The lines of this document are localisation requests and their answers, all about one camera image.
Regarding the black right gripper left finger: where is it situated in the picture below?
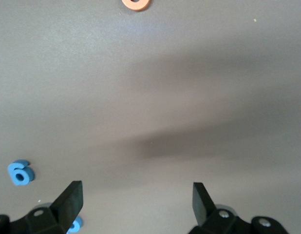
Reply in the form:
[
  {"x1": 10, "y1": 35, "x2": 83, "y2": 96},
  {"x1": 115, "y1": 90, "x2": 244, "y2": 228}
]
[{"x1": 0, "y1": 180, "x2": 83, "y2": 234}]

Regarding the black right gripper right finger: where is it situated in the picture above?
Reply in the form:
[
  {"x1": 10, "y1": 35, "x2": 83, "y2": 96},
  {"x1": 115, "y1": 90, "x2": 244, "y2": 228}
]
[{"x1": 188, "y1": 182, "x2": 290, "y2": 234}]

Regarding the orange foam letter e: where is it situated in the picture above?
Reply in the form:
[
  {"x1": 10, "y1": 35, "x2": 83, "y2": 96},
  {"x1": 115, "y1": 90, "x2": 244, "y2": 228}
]
[{"x1": 121, "y1": 0, "x2": 151, "y2": 12}]

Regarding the blue foam letter p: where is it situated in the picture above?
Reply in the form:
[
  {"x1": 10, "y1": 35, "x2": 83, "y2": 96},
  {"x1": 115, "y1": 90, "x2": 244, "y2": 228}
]
[{"x1": 67, "y1": 216, "x2": 83, "y2": 234}]

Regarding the blue foam letter g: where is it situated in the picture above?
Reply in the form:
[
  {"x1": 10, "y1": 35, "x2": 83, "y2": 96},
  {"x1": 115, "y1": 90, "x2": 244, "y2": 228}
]
[{"x1": 7, "y1": 159, "x2": 36, "y2": 186}]

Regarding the brown table cover sheet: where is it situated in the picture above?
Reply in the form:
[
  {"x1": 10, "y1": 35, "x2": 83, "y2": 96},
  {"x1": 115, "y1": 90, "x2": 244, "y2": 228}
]
[{"x1": 0, "y1": 0, "x2": 301, "y2": 234}]

